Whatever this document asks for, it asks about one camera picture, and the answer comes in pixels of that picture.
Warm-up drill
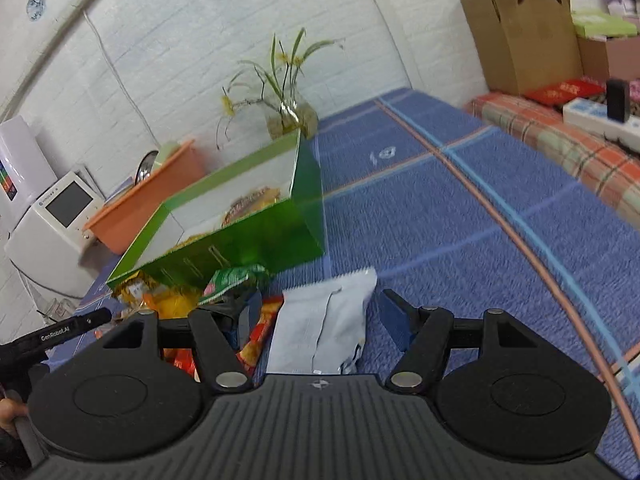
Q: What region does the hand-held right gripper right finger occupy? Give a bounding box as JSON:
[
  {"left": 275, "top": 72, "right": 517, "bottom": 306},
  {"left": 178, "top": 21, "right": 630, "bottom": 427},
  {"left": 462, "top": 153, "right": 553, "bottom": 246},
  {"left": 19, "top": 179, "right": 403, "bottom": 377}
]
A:
[{"left": 378, "top": 288, "right": 538, "bottom": 391}]

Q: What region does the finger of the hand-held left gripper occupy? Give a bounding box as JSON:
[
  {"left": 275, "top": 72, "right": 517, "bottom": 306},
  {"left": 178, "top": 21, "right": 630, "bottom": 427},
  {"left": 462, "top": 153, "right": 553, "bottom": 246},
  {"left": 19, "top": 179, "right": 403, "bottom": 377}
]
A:
[{"left": 74, "top": 308, "right": 112, "bottom": 330}]

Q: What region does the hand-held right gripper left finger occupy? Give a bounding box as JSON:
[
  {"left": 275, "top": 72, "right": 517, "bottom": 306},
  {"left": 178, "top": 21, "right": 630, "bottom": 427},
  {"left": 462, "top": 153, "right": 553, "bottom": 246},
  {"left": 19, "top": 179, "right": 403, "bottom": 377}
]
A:
[{"left": 102, "top": 294, "right": 263, "bottom": 395}]

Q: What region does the red orange snack packet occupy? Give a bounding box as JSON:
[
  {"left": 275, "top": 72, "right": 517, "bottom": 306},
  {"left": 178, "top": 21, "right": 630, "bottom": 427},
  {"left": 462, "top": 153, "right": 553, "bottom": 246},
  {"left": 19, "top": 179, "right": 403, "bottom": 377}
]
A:
[{"left": 162, "top": 296, "right": 285, "bottom": 382}]

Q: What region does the green snack packet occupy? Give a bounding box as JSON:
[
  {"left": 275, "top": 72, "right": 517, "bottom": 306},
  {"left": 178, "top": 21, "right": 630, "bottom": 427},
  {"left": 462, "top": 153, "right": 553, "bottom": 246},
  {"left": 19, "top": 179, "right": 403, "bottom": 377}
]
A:
[{"left": 200, "top": 264, "right": 271, "bottom": 306}]

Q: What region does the large yellow snack packet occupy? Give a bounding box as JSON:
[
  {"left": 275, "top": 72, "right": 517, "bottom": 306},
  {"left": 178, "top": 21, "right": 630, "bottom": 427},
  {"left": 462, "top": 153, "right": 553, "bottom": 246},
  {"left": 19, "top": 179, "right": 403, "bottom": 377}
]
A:
[{"left": 111, "top": 270, "right": 207, "bottom": 322}]

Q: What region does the white snack packet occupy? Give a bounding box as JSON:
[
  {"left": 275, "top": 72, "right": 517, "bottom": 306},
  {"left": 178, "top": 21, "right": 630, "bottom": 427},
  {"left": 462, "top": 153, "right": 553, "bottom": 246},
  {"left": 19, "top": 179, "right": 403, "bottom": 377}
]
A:
[{"left": 266, "top": 266, "right": 378, "bottom": 376}]

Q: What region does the green cardboard box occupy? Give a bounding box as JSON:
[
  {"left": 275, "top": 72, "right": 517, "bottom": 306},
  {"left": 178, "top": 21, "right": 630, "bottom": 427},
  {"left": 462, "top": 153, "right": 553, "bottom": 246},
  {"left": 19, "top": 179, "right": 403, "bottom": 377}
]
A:
[{"left": 106, "top": 128, "right": 327, "bottom": 291}]

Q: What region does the person's left hand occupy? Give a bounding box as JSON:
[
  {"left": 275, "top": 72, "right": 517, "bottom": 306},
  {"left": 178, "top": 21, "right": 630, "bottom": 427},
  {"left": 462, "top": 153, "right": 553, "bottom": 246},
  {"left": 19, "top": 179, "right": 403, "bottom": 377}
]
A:
[{"left": 0, "top": 400, "right": 29, "bottom": 437}]

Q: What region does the white appliance with screen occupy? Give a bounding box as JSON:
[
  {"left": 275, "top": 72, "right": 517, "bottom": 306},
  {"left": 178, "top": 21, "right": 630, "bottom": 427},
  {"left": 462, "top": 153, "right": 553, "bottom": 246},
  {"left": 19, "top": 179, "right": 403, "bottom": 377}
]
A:
[{"left": 5, "top": 170, "right": 123, "bottom": 297}]

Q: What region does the orange plastic basin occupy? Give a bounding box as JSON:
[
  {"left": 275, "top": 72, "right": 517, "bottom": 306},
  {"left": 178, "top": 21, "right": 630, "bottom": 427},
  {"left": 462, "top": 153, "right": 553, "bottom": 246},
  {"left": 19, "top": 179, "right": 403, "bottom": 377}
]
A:
[{"left": 84, "top": 139, "right": 208, "bottom": 256}]

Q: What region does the brown snack packet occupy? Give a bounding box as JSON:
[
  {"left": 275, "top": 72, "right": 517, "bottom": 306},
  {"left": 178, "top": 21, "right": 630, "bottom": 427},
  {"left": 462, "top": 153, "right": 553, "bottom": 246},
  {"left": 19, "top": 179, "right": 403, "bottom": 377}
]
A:
[{"left": 222, "top": 186, "right": 282, "bottom": 226}]

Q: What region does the metal dish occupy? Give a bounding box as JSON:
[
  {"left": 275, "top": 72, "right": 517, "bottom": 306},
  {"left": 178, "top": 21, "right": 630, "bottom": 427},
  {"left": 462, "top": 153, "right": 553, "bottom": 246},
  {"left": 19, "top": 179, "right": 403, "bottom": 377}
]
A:
[{"left": 136, "top": 150, "right": 160, "bottom": 182}]

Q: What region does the white water purifier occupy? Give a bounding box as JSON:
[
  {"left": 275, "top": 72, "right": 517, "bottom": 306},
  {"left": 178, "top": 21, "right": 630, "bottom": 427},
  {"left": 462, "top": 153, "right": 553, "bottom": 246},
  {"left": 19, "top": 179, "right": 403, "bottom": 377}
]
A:
[{"left": 0, "top": 115, "right": 58, "bottom": 233}]

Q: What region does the pale green plate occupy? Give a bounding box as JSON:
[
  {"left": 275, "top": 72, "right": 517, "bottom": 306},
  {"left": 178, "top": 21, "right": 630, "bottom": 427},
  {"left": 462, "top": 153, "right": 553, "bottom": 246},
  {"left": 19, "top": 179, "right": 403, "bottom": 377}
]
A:
[{"left": 154, "top": 141, "right": 190, "bottom": 170}]

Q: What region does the glass vase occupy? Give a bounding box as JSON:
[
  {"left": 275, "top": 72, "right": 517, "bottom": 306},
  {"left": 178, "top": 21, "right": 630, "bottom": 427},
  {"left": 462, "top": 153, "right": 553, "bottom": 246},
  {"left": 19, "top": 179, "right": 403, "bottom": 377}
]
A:
[{"left": 265, "top": 102, "right": 319, "bottom": 142}]

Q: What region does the orange plaid cloth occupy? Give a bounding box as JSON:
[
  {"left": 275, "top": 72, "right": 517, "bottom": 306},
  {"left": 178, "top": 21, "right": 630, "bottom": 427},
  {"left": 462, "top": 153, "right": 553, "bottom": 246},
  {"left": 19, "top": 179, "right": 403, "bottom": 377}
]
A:
[{"left": 465, "top": 92, "right": 640, "bottom": 221}]

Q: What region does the yellow flowering plant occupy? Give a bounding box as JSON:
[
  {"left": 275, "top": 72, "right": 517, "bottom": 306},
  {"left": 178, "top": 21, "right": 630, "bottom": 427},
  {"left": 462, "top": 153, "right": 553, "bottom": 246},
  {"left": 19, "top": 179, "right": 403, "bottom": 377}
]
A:
[{"left": 216, "top": 26, "right": 346, "bottom": 151}]

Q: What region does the red flat packet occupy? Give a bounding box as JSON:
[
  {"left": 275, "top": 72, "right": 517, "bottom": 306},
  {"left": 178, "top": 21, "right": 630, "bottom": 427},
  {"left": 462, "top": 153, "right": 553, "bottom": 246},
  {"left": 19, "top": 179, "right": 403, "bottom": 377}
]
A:
[{"left": 522, "top": 77, "right": 606, "bottom": 108}]

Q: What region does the white long box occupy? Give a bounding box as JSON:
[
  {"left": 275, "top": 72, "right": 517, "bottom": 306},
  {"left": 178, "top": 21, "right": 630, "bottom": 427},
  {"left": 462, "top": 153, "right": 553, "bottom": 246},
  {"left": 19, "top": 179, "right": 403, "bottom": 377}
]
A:
[{"left": 562, "top": 96, "right": 640, "bottom": 143}]

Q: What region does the brown paper bag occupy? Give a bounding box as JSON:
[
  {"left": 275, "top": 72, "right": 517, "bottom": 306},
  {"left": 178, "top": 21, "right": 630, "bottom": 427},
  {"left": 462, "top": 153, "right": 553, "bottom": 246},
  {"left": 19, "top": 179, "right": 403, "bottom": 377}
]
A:
[{"left": 460, "top": 0, "right": 586, "bottom": 97}]

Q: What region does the black small box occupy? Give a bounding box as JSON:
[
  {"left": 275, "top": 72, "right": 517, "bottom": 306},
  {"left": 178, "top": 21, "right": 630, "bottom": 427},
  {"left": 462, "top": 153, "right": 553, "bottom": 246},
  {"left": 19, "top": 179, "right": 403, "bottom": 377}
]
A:
[{"left": 606, "top": 79, "right": 631, "bottom": 123}]

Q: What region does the brown cardboard box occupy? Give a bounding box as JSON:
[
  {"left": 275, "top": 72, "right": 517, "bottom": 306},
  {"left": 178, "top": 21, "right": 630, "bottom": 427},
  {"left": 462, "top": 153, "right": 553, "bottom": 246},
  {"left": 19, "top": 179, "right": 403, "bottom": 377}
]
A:
[{"left": 576, "top": 35, "right": 640, "bottom": 83}]

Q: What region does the light green flat box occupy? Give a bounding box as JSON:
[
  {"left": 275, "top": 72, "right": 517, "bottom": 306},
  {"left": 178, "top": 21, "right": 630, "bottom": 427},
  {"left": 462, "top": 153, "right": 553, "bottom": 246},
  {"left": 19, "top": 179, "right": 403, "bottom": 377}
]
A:
[{"left": 570, "top": 9, "right": 640, "bottom": 38}]

